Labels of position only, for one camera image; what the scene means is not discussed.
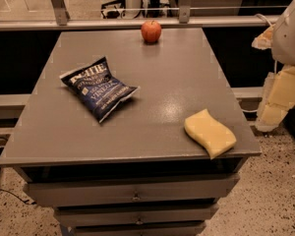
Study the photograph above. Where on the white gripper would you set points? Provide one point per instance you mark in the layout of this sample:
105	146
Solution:
291	38

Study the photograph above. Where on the yellow sponge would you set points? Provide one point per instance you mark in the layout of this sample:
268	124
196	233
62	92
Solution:
215	137

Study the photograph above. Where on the red apple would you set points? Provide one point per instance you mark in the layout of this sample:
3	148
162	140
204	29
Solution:
151	31

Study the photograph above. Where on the grey metal railing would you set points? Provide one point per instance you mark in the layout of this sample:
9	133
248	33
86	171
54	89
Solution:
130	14

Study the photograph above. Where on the grey drawer cabinet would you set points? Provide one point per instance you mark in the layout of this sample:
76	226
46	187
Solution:
137	173

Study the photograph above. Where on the blue kettle chips bag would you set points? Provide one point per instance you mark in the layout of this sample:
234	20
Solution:
97	88

